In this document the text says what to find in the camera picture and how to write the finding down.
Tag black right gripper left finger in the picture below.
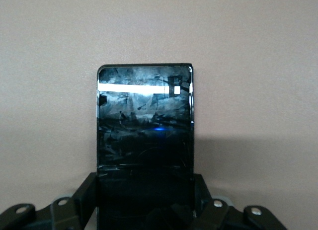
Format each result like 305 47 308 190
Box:
0 172 99 230

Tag long black smartphone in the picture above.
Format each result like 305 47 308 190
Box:
96 63 195 230

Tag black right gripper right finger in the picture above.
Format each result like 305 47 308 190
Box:
193 174 289 230

